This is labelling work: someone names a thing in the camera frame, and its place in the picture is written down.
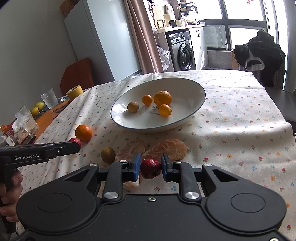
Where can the person's left hand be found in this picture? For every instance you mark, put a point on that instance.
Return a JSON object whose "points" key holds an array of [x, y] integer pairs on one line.
{"points": [[11, 197]]}

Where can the orange wooden chair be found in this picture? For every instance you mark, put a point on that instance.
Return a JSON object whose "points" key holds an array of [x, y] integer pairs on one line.
{"points": [[78, 73]]}

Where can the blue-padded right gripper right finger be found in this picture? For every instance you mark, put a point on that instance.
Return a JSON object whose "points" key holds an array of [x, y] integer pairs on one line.
{"points": [[183, 174]]}

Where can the silver washing machine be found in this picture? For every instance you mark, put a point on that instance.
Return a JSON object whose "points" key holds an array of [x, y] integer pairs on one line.
{"points": [[181, 50]]}

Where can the clear drinking glass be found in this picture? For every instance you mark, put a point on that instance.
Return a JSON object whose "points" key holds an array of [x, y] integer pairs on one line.
{"points": [[50, 99], [25, 118]]}

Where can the small orange back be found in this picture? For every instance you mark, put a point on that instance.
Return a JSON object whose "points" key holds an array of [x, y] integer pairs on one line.
{"points": [[147, 99]]}

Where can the yellow lemon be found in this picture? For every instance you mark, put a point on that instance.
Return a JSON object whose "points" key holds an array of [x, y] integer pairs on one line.
{"points": [[35, 111], [40, 105]]}

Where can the white kitchen cabinet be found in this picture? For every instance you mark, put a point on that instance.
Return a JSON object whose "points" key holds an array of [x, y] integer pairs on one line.
{"points": [[197, 39]]}

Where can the large orange in bowl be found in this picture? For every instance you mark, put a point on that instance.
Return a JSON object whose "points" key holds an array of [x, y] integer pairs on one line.
{"points": [[162, 97]]}

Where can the small orange front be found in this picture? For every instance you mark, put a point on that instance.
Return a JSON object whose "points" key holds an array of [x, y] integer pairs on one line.
{"points": [[164, 110]]}

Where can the large orange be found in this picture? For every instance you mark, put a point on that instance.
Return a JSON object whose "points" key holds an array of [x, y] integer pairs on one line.
{"points": [[162, 97], [83, 133]]}

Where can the plastic bag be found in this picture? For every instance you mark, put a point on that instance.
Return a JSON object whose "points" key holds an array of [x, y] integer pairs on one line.
{"points": [[165, 57]]}

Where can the snack packet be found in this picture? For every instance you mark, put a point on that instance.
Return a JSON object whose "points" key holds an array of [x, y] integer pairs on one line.
{"points": [[20, 137]]}

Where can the black dish rack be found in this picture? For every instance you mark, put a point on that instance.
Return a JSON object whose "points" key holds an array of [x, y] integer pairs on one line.
{"points": [[188, 12]]}

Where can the small orange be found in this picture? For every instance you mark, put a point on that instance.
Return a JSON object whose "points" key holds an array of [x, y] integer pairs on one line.
{"points": [[164, 110], [147, 99]]}

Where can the black jacket on chair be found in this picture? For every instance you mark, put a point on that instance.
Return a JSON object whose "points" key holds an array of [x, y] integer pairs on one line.
{"points": [[264, 58]]}

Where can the small red apple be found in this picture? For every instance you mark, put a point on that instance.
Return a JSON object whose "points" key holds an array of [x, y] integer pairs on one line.
{"points": [[150, 168], [76, 140]]}

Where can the white oval bowl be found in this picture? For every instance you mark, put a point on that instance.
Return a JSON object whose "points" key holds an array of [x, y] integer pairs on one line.
{"points": [[188, 96]]}

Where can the white refrigerator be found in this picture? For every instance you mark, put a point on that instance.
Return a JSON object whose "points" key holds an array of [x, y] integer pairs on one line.
{"points": [[100, 31]]}

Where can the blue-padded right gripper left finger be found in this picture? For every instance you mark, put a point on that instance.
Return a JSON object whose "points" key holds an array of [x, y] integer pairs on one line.
{"points": [[119, 173]]}

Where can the orange cat placemat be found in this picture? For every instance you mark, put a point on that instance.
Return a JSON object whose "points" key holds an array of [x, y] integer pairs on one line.
{"points": [[48, 116]]}

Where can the cardboard box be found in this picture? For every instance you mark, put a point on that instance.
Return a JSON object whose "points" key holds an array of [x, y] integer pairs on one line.
{"points": [[234, 63]]}

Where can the brown curtain left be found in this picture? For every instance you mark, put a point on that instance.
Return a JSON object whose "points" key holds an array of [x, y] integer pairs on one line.
{"points": [[143, 36]]}

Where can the grey padded chair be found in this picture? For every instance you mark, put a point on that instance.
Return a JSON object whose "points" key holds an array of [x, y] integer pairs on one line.
{"points": [[286, 103]]}

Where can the floral white tablecloth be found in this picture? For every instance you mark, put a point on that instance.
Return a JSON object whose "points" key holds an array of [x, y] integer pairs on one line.
{"points": [[238, 128]]}

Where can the yellow tape roll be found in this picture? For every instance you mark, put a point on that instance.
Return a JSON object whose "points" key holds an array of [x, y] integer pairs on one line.
{"points": [[74, 92]]}

